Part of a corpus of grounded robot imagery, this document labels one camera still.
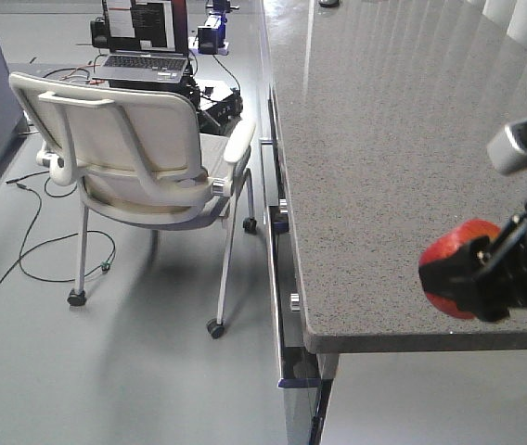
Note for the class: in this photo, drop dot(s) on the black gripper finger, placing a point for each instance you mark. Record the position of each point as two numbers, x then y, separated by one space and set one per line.
454 278

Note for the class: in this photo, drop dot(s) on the red yellow apple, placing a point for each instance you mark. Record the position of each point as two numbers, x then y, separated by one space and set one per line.
444 247

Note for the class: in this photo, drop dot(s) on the grey speckled counter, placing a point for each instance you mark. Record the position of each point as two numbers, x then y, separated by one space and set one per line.
383 112

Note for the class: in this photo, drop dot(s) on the black equipment box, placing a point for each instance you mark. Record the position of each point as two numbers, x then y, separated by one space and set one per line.
220 107

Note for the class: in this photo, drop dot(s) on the white office chair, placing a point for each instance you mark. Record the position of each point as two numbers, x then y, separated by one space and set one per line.
136 157

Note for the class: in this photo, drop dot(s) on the blue black device on stand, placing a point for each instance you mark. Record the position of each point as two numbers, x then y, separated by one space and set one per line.
210 37

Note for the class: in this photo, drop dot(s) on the open grey laptop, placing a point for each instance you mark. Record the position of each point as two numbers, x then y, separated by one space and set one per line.
147 42

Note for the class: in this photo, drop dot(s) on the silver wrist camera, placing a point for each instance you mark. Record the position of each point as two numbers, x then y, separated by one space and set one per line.
507 150

